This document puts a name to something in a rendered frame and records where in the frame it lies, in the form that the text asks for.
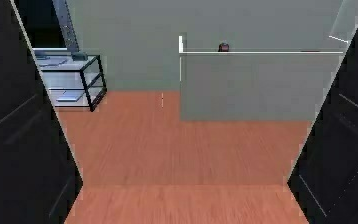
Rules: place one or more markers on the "black framed glass shelf stand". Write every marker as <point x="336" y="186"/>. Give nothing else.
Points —
<point x="93" y="83"/>

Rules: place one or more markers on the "small dark red round object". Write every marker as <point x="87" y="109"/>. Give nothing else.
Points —
<point x="223" y="47"/>

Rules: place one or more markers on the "grey counter with white top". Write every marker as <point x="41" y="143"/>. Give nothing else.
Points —
<point x="253" y="86"/>

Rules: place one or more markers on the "pale flat sheet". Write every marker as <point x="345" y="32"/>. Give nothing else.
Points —
<point x="68" y="97"/>

